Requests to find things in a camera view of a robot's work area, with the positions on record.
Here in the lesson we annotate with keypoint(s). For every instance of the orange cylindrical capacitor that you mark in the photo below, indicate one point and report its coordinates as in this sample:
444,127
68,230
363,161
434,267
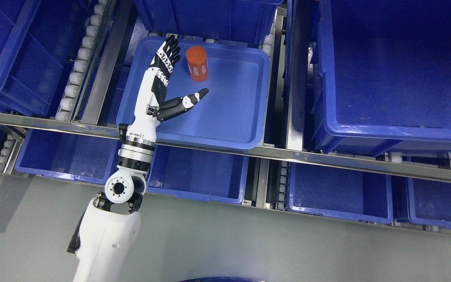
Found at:
196,57

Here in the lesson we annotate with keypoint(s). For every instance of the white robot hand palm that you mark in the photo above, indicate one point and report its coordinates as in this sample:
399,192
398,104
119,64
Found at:
145,124

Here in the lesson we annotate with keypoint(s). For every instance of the blue bin lower left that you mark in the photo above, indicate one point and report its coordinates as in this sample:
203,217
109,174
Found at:
67,157

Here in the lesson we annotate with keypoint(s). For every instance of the large blue bin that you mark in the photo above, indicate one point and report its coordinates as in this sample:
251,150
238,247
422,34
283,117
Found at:
36,37
385,77

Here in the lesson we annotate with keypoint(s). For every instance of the blue bin top centre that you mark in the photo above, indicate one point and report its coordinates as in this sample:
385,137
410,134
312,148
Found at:
247,21

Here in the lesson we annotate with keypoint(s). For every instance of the large blue bin right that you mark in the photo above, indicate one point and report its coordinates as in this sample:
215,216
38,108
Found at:
385,77

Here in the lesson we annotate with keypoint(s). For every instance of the blue bin lower right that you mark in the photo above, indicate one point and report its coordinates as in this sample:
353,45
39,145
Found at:
339,193

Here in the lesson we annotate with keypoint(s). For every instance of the blue bin lower centre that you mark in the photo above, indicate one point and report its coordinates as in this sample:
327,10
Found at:
198,175

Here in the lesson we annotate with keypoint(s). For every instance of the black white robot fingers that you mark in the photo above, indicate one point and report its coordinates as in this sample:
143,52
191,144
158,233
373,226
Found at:
165,59

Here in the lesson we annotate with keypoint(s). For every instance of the steel shelf front rail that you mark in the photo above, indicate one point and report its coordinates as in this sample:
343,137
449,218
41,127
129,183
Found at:
412,170

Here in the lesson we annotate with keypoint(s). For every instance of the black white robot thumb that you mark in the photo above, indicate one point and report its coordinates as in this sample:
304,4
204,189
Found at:
177,106

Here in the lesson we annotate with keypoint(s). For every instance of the large blue bin left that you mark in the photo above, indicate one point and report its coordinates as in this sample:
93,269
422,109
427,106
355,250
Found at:
36,37

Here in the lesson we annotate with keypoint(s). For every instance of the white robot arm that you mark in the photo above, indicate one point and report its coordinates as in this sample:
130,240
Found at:
111,222

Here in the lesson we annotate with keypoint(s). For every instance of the blue bin far right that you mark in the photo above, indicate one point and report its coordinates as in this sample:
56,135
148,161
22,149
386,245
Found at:
428,202

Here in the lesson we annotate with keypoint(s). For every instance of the white roller track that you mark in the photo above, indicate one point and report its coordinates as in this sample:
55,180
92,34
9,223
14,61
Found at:
85,61

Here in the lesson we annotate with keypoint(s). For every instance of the blue shallow tray bin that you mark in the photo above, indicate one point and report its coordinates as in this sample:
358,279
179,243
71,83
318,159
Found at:
232,115

